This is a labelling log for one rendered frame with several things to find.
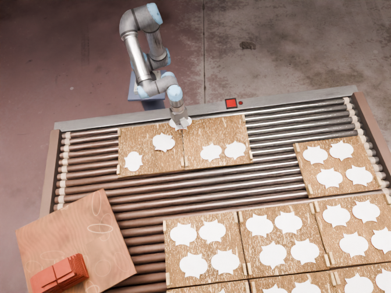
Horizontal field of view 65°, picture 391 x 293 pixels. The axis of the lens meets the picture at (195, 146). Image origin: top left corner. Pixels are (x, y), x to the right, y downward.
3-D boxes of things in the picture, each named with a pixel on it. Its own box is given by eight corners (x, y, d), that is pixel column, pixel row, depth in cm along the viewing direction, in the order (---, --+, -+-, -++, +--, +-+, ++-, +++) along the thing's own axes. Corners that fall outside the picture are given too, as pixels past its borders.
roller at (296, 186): (56, 213, 184) (52, 211, 180) (380, 173, 184) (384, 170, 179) (55, 221, 182) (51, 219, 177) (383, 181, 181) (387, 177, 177)
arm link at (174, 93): (178, 81, 162) (184, 93, 158) (181, 94, 171) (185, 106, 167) (164, 85, 161) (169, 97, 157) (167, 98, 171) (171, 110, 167)
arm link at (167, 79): (153, 75, 168) (158, 89, 162) (173, 68, 168) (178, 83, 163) (156, 84, 174) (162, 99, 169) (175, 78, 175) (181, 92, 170)
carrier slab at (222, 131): (181, 122, 204) (181, 121, 203) (243, 115, 204) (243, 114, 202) (185, 170, 187) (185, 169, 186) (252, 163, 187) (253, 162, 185)
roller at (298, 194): (55, 221, 182) (51, 219, 177) (383, 181, 181) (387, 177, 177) (54, 229, 179) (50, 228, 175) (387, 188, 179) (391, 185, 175)
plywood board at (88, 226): (16, 231, 165) (14, 230, 164) (103, 189, 174) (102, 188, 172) (38, 327, 143) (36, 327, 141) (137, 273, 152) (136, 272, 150)
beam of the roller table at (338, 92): (58, 126, 216) (54, 122, 211) (352, 89, 216) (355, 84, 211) (57, 136, 212) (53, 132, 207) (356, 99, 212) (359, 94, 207)
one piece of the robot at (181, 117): (177, 119, 166) (180, 134, 181) (191, 111, 168) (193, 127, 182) (166, 104, 171) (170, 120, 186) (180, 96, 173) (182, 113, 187)
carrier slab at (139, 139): (119, 129, 204) (118, 128, 203) (180, 122, 204) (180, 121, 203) (118, 178, 188) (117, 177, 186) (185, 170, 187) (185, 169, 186)
